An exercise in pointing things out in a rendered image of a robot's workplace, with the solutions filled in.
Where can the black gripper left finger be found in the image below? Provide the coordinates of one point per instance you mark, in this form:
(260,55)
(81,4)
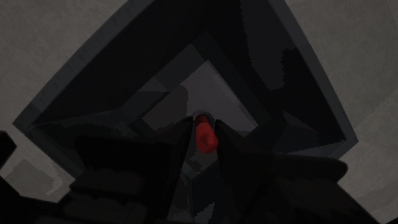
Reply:
(160,157)

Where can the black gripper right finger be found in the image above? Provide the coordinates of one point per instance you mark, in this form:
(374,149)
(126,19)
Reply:
(247,170)

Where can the dark red peg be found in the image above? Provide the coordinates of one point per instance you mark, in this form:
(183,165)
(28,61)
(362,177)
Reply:
(206,139)

